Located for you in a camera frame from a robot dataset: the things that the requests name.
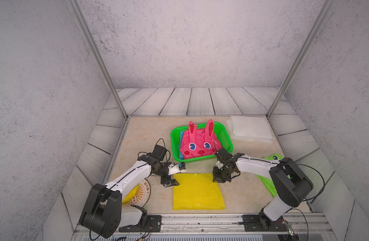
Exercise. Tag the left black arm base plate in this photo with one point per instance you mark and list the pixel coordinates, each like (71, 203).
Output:
(148, 223)

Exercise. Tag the pink bunny raincoat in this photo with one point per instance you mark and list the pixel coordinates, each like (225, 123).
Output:
(199, 142)

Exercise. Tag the white folded raincoat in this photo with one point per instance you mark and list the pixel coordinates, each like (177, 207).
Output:
(250, 129)

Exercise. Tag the metal corner post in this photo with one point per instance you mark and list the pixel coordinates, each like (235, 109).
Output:
(312, 34)
(81, 21)

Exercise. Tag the green plastic basket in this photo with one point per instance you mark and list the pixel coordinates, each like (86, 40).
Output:
(221, 134)

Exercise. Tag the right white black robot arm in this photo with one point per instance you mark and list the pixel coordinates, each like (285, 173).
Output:
(291, 183)

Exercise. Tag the right metal corner post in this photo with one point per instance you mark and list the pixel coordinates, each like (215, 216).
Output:
(312, 34)

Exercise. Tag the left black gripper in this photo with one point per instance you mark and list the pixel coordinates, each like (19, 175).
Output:
(168, 181)

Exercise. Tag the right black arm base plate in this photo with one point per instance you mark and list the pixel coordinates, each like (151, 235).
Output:
(261, 223)

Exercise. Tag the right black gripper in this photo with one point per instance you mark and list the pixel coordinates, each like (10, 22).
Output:
(216, 178)

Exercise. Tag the yellow raincoat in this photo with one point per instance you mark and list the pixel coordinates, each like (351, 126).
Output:
(197, 191)

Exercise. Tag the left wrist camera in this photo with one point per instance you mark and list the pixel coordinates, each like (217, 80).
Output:
(159, 153)

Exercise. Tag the round patterned plate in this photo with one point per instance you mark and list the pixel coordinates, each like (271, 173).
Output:
(143, 194)

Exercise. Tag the aluminium front rail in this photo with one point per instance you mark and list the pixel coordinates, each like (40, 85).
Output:
(227, 227)

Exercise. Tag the yellow bananas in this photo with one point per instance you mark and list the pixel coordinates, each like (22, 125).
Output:
(130, 195)

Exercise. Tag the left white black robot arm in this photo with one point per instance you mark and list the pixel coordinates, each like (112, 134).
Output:
(103, 212)

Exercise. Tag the left metal corner post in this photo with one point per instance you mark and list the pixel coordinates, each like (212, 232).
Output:
(81, 21)

